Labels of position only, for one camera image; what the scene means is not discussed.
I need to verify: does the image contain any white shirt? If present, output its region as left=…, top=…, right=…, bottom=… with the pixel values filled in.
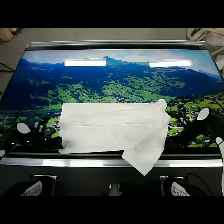
left=57, top=98, right=172, bottom=177

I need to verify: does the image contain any silver frame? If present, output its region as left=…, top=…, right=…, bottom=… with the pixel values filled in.
left=0, top=39, right=224, bottom=197

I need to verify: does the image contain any black cable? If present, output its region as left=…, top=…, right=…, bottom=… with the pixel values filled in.
left=185, top=172, right=215, bottom=195

